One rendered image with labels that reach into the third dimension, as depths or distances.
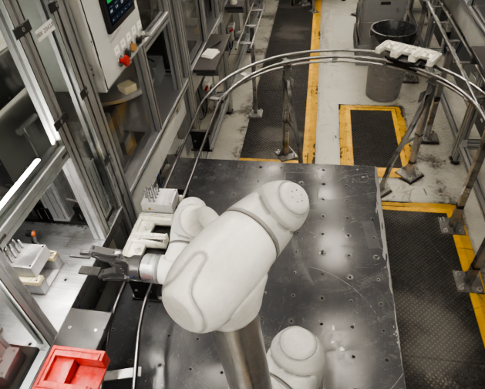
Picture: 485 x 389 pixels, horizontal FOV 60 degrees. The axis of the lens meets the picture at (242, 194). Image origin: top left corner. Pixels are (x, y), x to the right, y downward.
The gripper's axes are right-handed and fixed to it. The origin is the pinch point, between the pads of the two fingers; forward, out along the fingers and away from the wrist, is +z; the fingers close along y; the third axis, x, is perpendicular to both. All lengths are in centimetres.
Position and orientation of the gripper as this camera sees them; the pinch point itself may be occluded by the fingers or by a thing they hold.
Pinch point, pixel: (82, 262)
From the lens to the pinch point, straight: 144.4
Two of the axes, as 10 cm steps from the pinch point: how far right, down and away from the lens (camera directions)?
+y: -0.6, -7.3, -6.8
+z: -9.9, -0.6, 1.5
